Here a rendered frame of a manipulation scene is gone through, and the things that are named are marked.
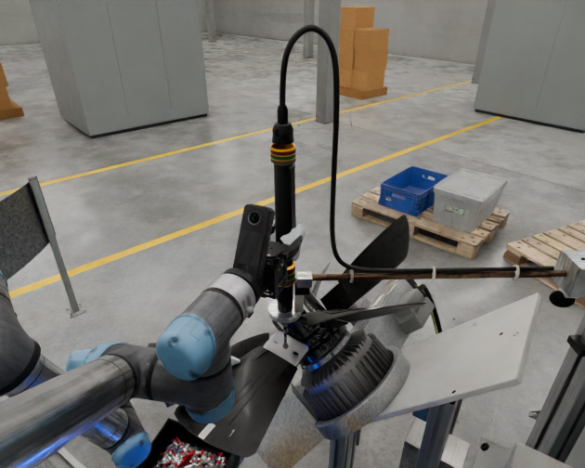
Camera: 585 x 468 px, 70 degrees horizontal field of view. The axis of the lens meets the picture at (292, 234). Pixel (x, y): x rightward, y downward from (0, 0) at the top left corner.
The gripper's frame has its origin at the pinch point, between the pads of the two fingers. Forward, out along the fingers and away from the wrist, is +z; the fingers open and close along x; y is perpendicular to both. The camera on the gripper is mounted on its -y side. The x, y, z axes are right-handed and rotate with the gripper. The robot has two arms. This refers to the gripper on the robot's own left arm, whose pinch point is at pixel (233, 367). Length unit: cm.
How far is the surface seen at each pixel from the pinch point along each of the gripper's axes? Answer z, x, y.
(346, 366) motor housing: 24.6, 0.5, -0.7
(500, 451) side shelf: 66, 32, 0
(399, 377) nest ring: 36.0, 2.4, -2.8
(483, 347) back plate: 49, -11, -10
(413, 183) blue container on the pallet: 155, 64, 329
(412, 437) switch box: 46, 33, 7
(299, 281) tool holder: 14.2, -20.8, 0.1
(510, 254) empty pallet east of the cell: 198, 88, 214
